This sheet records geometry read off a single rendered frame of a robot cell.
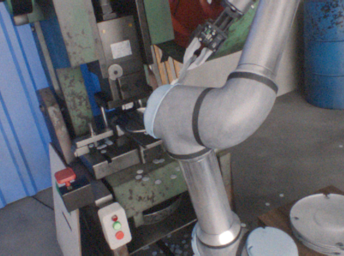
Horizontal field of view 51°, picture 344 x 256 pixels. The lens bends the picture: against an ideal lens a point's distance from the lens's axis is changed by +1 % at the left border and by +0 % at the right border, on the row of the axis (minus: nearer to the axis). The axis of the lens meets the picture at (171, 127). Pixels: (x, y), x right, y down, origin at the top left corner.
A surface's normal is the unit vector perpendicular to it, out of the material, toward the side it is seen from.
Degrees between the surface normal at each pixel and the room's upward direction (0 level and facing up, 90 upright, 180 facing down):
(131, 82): 90
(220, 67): 90
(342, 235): 0
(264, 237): 7
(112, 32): 90
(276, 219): 0
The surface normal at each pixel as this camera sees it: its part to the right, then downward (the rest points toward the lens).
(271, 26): -0.10, -0.29
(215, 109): -0.37, -0.26
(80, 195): 0.48, 0.29
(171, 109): -0.58, -0.15
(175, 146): -0.49, 0.59
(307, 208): -0.16, -0.90
